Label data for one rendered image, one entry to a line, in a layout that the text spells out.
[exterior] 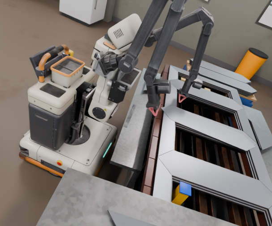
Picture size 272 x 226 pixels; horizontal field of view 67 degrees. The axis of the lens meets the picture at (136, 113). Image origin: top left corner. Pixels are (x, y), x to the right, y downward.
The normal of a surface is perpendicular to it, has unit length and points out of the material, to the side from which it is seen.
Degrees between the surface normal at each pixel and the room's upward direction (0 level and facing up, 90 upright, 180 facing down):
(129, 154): 0
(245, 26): 90
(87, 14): 90
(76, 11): 90
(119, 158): 0
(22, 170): 0
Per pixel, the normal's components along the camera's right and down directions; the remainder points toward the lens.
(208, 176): 0.29, -0.72
